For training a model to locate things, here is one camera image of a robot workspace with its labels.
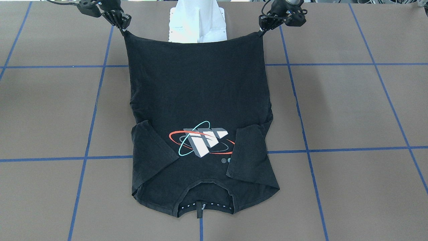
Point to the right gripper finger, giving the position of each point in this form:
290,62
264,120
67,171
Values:
109,16
121,20

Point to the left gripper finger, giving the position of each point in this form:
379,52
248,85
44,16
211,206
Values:
275,21
263,22

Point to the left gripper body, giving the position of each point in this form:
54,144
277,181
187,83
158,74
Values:
276,14

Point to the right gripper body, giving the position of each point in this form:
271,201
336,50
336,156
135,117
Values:
111,7

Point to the black graphic t-shirt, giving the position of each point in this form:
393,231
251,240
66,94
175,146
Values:
202,113

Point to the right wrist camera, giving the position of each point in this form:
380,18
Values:
89,8

